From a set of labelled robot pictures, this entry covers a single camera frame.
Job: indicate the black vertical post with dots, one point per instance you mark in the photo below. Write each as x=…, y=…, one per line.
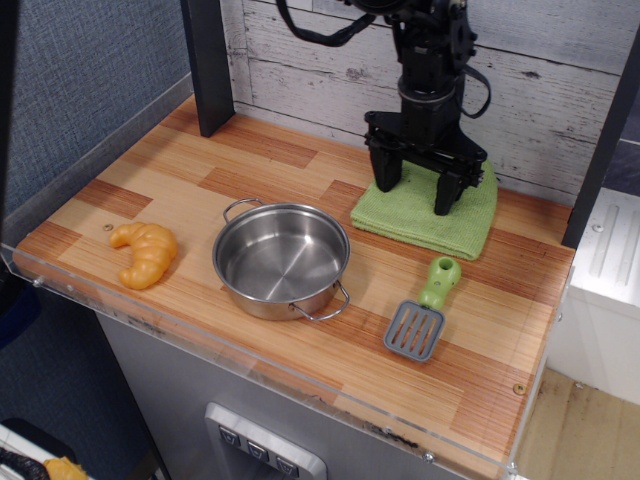
x=611, y=132
x=206, y=44

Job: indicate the yellow black object bottom left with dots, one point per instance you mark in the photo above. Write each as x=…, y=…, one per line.
x=28, y=468

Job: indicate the silver button control panel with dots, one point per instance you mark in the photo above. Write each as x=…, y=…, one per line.
x=255, y=452

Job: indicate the stainless steel pot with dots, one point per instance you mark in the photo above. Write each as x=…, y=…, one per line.
x=282, y=261

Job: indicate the clear acrylic table guard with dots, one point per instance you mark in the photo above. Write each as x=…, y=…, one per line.
x=331, y=387

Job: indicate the black right vertical post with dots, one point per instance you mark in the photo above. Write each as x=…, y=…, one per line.
x=611, y=132

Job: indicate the green towel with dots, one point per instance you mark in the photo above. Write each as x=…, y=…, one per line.
x=407, y=213

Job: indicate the orange plastic croissant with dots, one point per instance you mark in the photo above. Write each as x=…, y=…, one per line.
x=153, y=248

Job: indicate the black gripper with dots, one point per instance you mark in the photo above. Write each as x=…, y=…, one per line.
x=430, y=136

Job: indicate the green grey toy spatula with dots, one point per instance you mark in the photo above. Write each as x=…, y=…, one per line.
x=417, y=324

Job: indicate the black left vertical post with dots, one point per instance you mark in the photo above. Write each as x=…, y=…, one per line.
x=206, y=44

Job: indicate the white aluminium side block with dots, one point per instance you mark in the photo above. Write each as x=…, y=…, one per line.
x=606, y=264

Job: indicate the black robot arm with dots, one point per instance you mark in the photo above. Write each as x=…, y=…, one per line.
x=434, y=43

